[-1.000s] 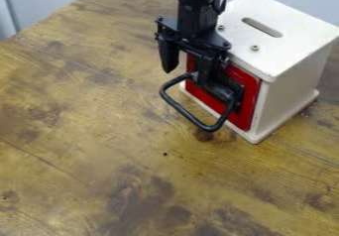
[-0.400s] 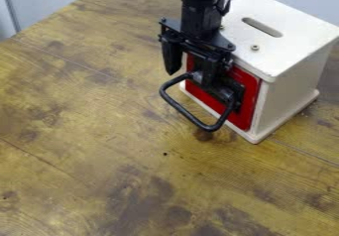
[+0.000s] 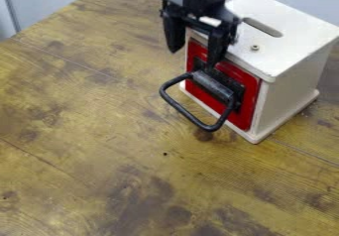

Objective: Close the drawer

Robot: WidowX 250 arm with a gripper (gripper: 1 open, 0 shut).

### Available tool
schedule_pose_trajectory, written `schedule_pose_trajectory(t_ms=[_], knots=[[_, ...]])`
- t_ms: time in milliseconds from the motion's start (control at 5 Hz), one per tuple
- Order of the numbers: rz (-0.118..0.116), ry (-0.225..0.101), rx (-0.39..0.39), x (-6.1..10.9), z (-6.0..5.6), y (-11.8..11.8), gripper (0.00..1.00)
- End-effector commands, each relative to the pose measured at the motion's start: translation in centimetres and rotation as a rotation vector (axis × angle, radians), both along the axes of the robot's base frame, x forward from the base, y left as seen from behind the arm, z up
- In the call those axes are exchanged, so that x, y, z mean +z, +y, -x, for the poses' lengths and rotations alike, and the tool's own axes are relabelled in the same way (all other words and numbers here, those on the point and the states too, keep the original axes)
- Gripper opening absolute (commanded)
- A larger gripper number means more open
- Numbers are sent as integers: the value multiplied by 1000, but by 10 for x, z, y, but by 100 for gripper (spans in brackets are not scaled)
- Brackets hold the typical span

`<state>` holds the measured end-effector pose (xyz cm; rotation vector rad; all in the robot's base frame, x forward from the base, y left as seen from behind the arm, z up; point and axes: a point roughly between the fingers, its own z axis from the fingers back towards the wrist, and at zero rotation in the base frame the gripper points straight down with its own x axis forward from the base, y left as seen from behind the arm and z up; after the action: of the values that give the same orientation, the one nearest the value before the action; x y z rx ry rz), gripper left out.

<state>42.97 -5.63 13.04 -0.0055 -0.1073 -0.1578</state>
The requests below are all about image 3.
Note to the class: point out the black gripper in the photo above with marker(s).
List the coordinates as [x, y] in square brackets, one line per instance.
[206, 16]

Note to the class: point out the red wooden drawer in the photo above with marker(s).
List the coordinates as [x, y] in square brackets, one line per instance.
[243, 84]

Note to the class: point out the white wooden box cabinet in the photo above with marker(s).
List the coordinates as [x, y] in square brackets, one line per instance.
[283, 48]

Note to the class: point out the grey vertical pole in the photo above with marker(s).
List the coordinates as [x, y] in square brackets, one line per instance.
[12, 15]

